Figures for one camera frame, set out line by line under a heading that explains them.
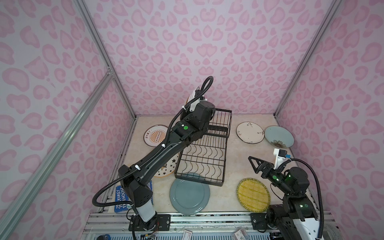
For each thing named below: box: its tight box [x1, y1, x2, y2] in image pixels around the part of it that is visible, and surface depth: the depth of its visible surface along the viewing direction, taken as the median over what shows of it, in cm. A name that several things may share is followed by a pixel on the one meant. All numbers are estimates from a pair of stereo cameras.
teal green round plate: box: [169, 172, 211, 215], surface depth 84 cm
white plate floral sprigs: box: [236, 121, 265, 145], surface depth 110 cm
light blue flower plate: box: [264, 125, 295, 149], surface depth 107 cm
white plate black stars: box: [153, 152, 181, 178], surface depth 92 cm
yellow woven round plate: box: [236, 177, 271, 213], surface depth 82 cm
